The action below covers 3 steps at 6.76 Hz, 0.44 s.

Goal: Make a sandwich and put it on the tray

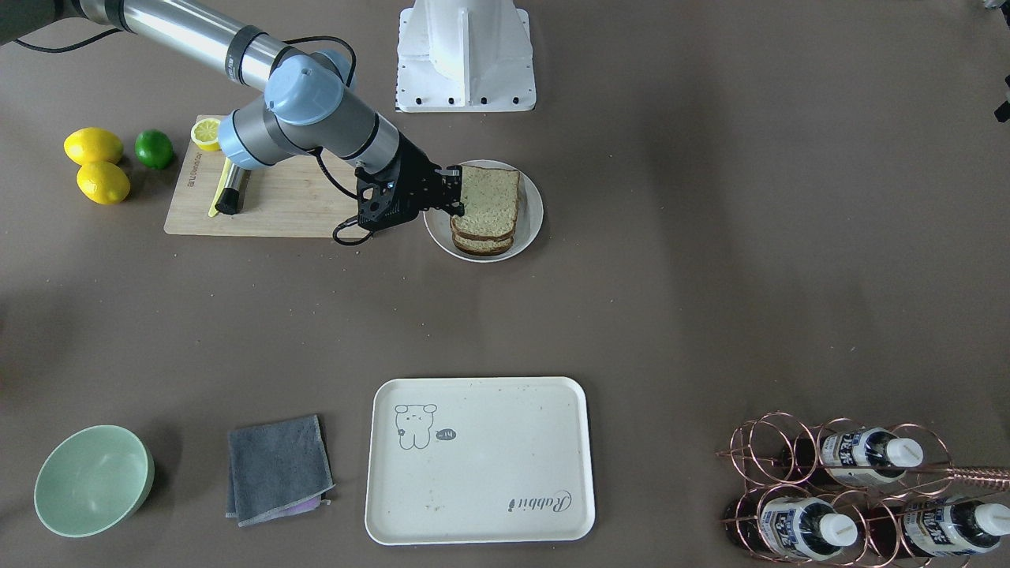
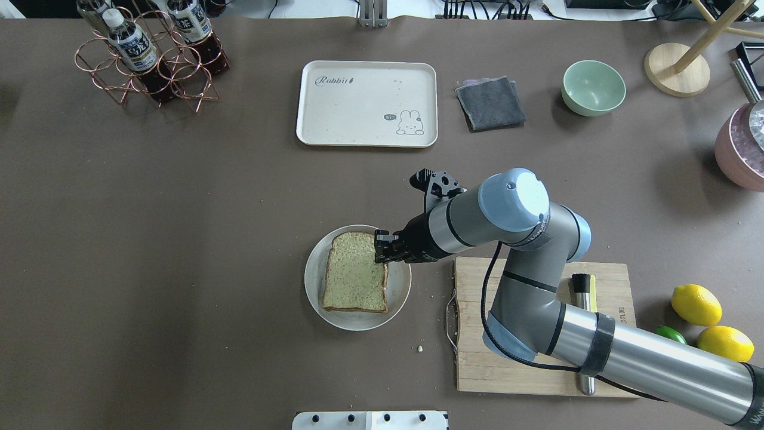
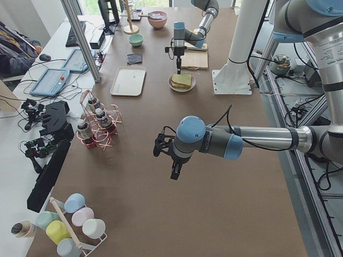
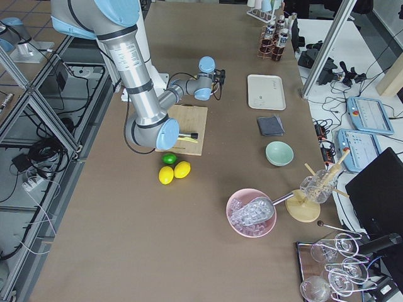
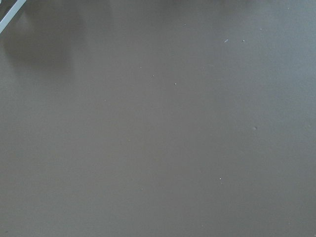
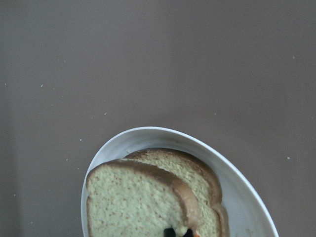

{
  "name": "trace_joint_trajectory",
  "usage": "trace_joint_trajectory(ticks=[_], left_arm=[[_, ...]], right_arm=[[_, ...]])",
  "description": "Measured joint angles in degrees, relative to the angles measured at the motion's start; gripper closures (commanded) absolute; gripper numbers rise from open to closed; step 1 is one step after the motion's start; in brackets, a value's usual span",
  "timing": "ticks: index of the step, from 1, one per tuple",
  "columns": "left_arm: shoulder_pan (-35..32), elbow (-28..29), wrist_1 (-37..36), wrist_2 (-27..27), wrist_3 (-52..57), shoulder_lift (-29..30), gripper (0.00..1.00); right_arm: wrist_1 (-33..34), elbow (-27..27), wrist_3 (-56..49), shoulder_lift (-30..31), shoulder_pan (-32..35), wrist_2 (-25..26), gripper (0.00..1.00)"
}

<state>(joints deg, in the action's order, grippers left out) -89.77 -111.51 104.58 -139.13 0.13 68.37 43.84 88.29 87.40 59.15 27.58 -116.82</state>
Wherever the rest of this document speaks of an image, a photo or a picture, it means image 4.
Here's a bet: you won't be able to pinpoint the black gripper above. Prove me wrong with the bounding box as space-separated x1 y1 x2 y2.
212 69 225 92

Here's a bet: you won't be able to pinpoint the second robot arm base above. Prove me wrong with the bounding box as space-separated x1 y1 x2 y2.
1 17 54 64

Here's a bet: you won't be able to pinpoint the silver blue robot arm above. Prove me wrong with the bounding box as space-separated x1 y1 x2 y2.
51 1 225 150

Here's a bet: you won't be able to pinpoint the cream plastic tray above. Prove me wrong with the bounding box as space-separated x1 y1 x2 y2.
247 74 286 111

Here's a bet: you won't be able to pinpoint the wine glass rack tray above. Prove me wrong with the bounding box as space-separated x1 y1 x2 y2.
296 231 377 301

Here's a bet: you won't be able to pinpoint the wooden cutting board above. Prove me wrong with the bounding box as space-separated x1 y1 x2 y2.
156 105 208 156

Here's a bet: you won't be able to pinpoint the copper bottle caddy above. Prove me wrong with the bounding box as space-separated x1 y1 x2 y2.
258 13 297 62

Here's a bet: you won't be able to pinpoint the yellow lemon squeezer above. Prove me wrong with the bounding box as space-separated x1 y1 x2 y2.
178 137 198 143

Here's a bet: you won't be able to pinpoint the grey folded cloth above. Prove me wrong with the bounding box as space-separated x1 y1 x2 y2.
257 115 285 136

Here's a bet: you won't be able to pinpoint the pastel cups on rack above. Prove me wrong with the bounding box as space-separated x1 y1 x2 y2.
247 0 283 13

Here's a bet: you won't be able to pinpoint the green lime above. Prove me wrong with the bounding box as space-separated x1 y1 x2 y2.
162 153 178 165

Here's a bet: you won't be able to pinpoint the mint green bowl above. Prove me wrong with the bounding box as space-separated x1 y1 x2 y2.
265 141 294 167

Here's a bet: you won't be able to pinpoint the right yellow lemon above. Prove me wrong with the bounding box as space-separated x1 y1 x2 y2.
174 161 191 179

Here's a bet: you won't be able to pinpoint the yellow lemon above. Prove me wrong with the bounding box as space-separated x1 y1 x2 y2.
158 166 174 185
174 161 191 179

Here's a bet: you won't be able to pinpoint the left yellow lemon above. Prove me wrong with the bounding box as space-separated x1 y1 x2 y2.
158 166 174 185

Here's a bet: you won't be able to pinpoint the pink bowl with ice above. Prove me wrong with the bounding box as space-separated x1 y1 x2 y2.
226 188 276 238

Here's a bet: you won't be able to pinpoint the metal ice scoop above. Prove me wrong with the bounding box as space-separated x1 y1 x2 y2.
241 193 294 227

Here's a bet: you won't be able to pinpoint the clear glass mug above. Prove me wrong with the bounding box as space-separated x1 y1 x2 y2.
300 169 338 204

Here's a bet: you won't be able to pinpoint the upper teach pendant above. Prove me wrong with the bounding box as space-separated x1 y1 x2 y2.
346 97 394 135

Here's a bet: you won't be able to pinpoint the teach pendant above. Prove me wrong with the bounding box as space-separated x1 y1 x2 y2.
346 97 394 135
337 129 382 173

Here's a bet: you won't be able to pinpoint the wooden mug tree stand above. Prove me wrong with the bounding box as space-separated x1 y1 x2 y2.
285 148 349 223

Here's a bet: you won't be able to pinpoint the lower teach pendant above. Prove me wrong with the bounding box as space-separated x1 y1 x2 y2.
337 129 382 173

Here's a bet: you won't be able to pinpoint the black laptop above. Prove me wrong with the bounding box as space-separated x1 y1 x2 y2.
346 147 402 237

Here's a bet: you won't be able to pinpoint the black handled knife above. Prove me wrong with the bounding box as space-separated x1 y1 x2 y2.
178 133 198 140

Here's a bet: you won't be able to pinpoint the white wire rack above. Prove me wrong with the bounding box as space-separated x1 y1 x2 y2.
246 8 277 24

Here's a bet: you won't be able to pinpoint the aluminium frame post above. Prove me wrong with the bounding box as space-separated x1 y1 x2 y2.
301 0 356 99

